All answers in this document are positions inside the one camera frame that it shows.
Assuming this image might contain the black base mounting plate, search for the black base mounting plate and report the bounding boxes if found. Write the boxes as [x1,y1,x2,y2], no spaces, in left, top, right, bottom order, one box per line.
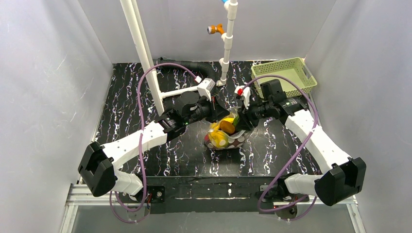
[106,175,309,215]

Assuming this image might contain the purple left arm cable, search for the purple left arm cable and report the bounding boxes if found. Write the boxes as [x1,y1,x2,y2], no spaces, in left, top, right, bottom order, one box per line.
[108,63,202,224]

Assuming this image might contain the pale green perforated basket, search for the pale green perforated basket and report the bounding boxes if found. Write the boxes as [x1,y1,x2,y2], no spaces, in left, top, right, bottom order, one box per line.
[251,57,317,99]

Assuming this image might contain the white PVC pipe frame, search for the white PVC pipe frame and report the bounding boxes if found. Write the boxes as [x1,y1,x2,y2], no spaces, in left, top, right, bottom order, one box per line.
[120,0,238,114]

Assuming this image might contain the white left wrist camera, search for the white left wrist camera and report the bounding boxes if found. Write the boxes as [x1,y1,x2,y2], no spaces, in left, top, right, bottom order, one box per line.
[195,76,216,101]

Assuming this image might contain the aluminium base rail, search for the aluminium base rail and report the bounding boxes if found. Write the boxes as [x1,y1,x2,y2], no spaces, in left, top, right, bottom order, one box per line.
[61,184,366,233]

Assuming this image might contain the green fake pepper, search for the green fake pepper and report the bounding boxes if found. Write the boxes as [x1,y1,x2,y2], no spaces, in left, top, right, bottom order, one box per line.
[232,115,240,127]

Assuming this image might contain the yellow fake banana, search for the yellow fake banana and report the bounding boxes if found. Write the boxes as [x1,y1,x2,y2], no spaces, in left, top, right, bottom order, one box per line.
[210,117,235,134]

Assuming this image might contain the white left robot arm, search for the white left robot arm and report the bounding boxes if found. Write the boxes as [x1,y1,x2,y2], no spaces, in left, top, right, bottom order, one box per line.
[78,92,229,197]

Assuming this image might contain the clear zip top bag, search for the clear zip top bag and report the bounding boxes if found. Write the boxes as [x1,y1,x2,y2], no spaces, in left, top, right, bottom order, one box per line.
[204,107,253,150]

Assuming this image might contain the orange brown fake bread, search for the orange brown fake bread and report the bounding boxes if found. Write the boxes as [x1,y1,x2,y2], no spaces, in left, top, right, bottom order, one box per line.
[220,120,235,134]

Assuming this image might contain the yellow fake lemon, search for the yellow fake lemon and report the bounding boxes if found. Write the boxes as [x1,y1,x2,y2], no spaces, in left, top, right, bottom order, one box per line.
[208,130,229,149]

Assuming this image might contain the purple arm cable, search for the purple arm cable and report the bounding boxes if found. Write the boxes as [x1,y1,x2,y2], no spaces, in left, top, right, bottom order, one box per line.
[257,75,319,222]
[108,63,202,224]

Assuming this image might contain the black corrugated hose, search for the black corrugated hose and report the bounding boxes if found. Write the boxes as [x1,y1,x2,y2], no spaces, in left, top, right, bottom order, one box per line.
[155,57,215,81]

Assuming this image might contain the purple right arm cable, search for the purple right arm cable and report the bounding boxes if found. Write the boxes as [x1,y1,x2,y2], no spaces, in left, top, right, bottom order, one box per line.
[257,75,319,222]

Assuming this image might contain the orange spigot valve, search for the orange spigot valve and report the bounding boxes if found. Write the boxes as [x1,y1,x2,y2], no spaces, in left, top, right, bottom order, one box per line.
[207,24,225,35]

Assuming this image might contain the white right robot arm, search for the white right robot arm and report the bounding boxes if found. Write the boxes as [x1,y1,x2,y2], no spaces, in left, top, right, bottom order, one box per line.
[235,79,367,206]

